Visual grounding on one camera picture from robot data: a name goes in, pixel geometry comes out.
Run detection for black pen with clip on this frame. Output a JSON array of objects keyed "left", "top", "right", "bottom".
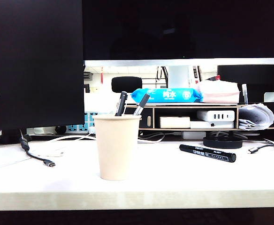
[{"left": 114, "top": 91, "right": 128, "bottom": 117}]

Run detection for black frameless monitor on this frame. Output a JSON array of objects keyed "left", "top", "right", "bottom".
[{"left": 0, "top": 0, "right": 85, "bottom": 147}]

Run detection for white square power adapter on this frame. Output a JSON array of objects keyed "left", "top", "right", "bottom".
[{"left": 160, "top": 116, "right": 191, "bottom": 129}]

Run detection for black chair headrest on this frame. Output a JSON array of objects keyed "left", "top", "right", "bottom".
[{"left": 111, "top": 76, "right": 143, "bottom": 93}]

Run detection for black hanging cable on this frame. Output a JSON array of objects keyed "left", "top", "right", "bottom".
[{"left": 156, "top": 66, "right": 169, "bottom": 89}]

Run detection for beige paper cup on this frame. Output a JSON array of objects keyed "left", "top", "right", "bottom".
[{"left": 92, "top": 114, "right": 142, "bottom": 181}]

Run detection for rolled printed papers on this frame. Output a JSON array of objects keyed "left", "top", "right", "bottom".
[{"left": 238, "top": 104, "right": 274, "bottom": 131}]

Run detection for black round knob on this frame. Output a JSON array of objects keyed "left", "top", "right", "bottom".
[{"left": 55, "top": 125, "right": 68, "bottom": 135}]

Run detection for black background monitor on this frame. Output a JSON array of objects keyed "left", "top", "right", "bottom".
[{"left": 217, "top": 65, "right": 274, "bottom": 104}]

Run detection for thick black marker white print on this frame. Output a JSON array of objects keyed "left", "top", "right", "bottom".
[{"left": 179, "top": 143, "right": 237, "bottom": 163}]

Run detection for black cable grey plug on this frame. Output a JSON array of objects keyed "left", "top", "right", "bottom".
[{"left": 19, "top": 130, "right": 57, "bottom": 168}]

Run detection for flat white box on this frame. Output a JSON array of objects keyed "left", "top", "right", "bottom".
[{"left": 190, "top": 120, "right": 235, "bottom": 129}]

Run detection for thin black cable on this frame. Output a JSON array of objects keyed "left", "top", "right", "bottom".
[{"left": 248, "top": 143, "right": 274, "bottom": 154}]

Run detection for white blue power strip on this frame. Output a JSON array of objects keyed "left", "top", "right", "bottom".
[{"left": 27, "top": 111, "right": 97, "bottom": 135}]

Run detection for black round base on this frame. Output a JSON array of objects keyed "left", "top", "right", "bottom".
[{"left": 203, "top": 136, "right": 244, "bottom": 150}]

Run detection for white block under organizer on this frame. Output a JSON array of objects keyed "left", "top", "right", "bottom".
[{"left": 183, "top": 131, "right": 207, "bottom": 141}]

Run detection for white charging cable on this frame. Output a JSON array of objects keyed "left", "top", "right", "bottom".
[{"left": 30, "top": 133, "right": 97, "bottom": 158}]

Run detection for black wooden desk organizer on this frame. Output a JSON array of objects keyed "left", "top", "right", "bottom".
[{"left": 122, "top": 102, "right": 274, "bottom": 143}]

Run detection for grey looped cable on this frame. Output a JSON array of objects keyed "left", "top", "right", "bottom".
[{"left": 138, "top": 132, "right": 166, "bottom": 144}]

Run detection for silver monitor stand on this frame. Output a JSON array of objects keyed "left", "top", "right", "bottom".
[{"left": 167, "top": 65, "right": 190, "bottom": 89}]

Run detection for pink tissue pack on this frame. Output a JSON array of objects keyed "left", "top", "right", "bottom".
[{"left": 196, "top": 79, "right": 242, "bottom": 104}]

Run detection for silver bezel monitor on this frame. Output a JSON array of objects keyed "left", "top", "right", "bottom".
[{"left": 82, "top": 0, "right": 274, "bottom": 68}]

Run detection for white multi-port charger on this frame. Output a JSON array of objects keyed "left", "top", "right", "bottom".
[{"left": 197, "top": 110, "right": 236, "bottom": 122}]

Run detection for blue wet wipes pack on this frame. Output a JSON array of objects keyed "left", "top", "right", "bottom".
[{"left": 130, "top": 88, "right": 204, "bottom": 104}]

